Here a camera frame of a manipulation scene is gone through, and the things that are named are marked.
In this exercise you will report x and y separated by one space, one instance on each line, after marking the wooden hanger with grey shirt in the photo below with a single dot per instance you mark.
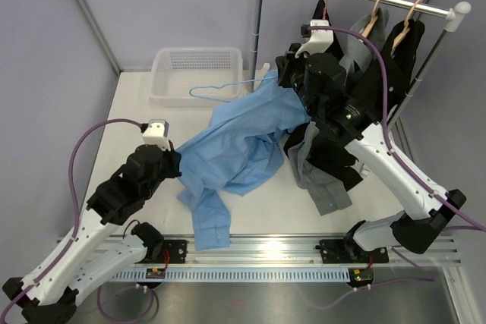
373 19

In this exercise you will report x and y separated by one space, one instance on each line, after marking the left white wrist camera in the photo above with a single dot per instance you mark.
155 132

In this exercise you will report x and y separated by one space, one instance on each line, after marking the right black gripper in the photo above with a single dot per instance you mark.
288 63

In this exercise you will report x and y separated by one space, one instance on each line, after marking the black shirt on wooden hanger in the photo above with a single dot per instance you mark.
364 82

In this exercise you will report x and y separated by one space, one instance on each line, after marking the metal clothes rack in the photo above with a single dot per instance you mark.
453 16

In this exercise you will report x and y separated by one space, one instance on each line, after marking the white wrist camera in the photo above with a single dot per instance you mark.
320 39
155 132

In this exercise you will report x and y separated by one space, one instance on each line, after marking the wooden hanger with black shirt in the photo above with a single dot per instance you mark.
402 34

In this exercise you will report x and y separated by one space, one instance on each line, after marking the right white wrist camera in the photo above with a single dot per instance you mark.
320 39

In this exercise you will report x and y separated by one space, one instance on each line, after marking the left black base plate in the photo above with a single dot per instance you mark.
173 251

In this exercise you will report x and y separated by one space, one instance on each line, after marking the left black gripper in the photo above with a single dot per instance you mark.
174 158

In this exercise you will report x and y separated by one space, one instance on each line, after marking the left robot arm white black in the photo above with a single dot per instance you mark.
53 292

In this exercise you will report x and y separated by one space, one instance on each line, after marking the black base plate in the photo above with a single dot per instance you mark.
343 251
173 251

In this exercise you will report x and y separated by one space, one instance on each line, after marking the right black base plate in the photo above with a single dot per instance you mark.
343 251

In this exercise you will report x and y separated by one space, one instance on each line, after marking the aluminium mounting rail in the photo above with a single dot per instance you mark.
298 250

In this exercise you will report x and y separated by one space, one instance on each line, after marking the grey shirt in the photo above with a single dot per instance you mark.
328 193

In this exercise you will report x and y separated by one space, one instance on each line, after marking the light blue shirt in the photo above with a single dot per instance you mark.
237 152

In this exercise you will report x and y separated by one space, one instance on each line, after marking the white slotted cable duct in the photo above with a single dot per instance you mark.
242 274

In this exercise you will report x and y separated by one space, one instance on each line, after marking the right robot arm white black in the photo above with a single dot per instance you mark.
346 127

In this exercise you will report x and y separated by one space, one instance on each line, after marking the white plastic basket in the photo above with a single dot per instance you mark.
176 70

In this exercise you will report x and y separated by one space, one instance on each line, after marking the blue wire hanger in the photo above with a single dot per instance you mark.
253 91

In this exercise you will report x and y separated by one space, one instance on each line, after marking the pink wire hanger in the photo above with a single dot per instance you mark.
325 10

